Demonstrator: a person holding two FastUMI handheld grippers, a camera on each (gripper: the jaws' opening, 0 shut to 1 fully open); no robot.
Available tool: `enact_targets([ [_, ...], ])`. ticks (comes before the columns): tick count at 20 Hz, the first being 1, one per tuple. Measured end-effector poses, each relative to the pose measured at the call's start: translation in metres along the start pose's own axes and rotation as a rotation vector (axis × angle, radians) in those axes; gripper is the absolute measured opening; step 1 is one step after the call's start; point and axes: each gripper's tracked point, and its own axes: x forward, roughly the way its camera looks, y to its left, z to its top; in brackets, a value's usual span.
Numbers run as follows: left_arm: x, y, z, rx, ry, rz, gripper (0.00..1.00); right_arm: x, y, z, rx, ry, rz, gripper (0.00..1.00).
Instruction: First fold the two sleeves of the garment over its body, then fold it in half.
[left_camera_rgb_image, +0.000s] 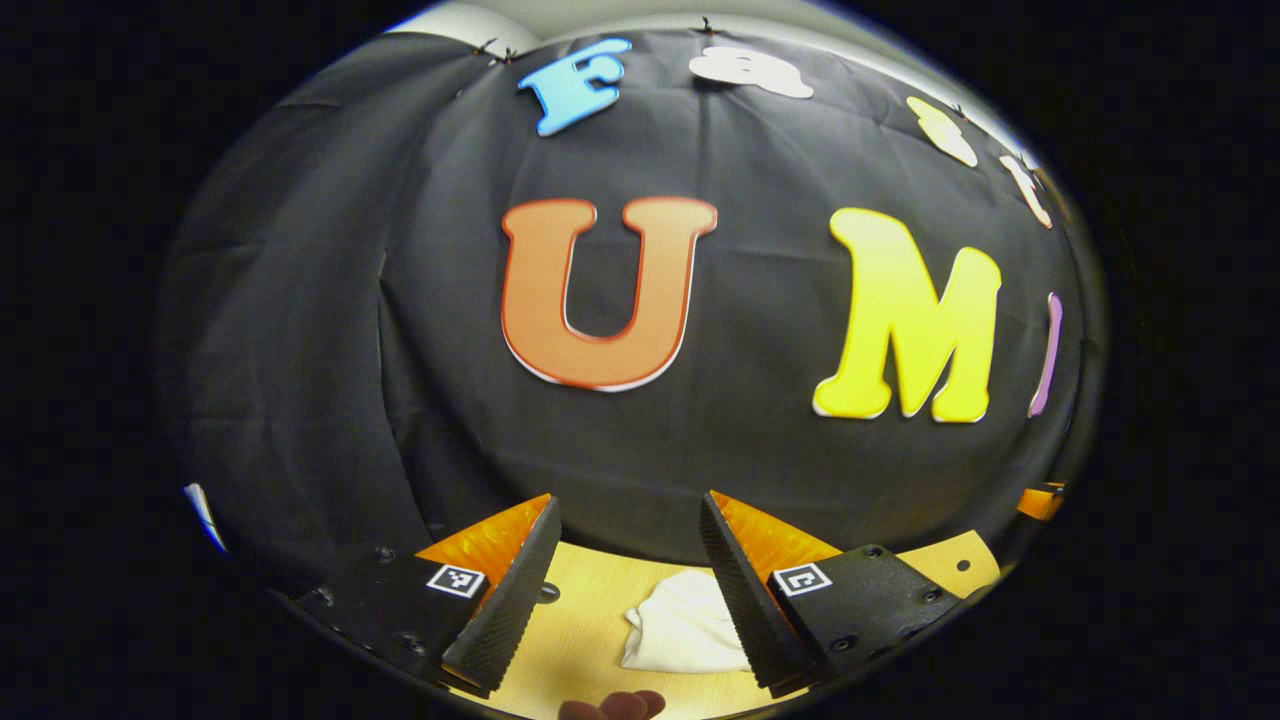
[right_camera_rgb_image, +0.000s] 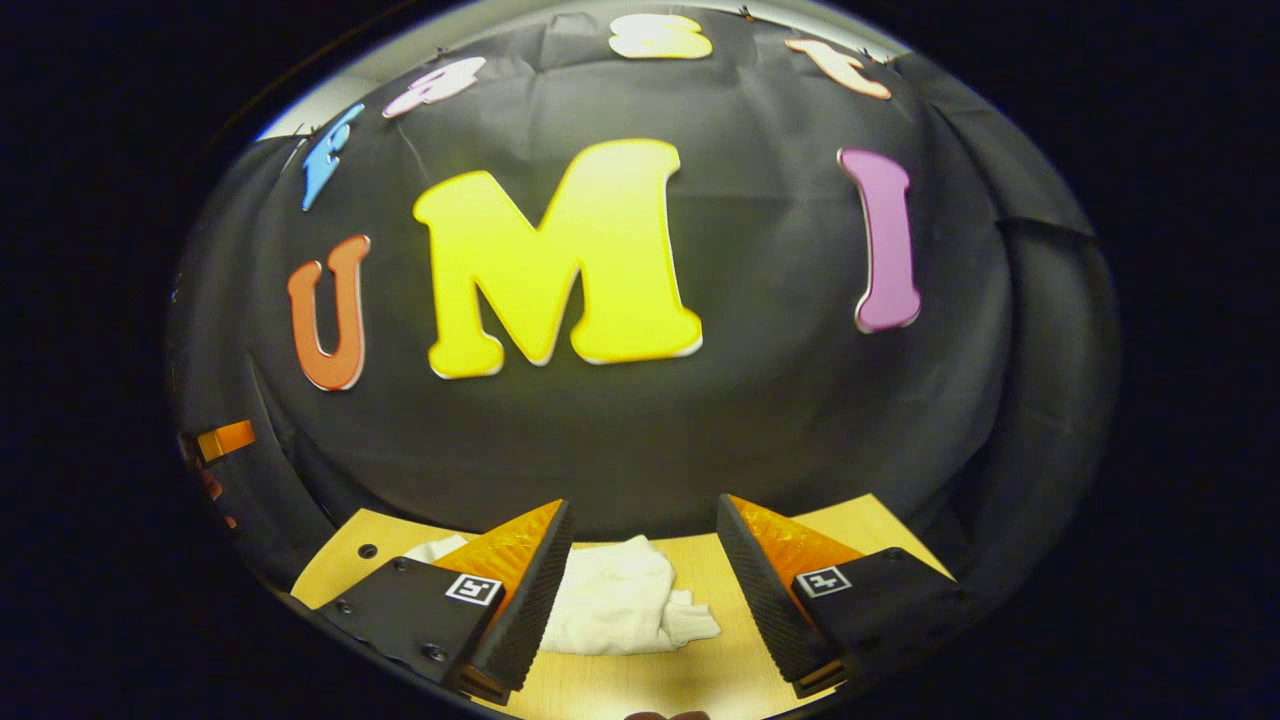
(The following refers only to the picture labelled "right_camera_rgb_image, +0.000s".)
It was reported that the cream sweater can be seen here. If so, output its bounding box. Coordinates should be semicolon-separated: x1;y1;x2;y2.
400;533;723;658

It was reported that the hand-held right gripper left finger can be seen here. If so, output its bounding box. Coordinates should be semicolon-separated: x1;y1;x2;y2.
316;498;576;706

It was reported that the black backdrop cloth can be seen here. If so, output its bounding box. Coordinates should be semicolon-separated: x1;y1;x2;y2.
165;5;1121;611

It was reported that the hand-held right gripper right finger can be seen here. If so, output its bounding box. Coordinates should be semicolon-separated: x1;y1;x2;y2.
716;493;973;701

